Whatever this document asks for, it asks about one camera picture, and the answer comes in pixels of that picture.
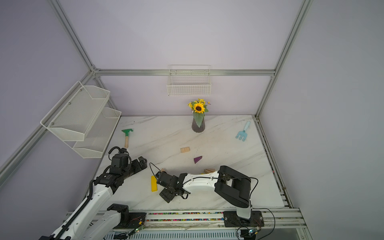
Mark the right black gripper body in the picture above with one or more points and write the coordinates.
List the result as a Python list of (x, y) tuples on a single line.
[(169, 193)]

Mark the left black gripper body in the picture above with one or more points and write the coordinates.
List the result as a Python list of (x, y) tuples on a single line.
[(135, 167)]

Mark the purple triangular block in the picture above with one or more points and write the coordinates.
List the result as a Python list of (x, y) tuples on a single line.
[(197, 159)]

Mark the wooden rectangular block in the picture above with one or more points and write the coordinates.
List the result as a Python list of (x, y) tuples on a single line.
[(185, 149)]

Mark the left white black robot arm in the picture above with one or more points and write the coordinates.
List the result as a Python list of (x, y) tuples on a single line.
[(79, 225)]

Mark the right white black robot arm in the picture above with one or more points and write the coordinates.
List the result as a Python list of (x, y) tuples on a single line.
[(231, 185)]

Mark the yellow rectangular block left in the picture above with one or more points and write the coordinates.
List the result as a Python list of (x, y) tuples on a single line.
[(154, 187)]

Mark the wooden triangle block back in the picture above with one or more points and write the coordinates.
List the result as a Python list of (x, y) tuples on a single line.
[(208, 171)]

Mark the dark ribbed vase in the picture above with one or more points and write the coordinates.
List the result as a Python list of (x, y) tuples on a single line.
[(198, 128)]

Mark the two-tier white mesh shelf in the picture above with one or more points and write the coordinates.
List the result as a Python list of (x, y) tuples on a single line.
[(83, 121)]

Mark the sunflower bouquet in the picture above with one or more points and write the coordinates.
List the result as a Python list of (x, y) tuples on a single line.
[(199, 108)]

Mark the light blue toy rake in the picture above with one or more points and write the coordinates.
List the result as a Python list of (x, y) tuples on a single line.
[(242, 135)]

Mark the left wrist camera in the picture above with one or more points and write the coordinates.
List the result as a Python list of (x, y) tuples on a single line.
[(121, 164)]

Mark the green toy hoe wooden handle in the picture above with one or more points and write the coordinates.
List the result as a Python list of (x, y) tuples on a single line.
[(127, 134)]

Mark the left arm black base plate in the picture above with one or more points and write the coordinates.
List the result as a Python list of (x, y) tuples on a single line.
[(130, 221)]

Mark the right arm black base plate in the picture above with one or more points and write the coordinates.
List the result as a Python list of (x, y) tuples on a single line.
[(243, 220)]

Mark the white wire wall basket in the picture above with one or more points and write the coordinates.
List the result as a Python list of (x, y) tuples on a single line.
[(189, 80)]

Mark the aluminium mounting rail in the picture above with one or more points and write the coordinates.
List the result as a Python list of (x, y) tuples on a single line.
[(214, 219)]

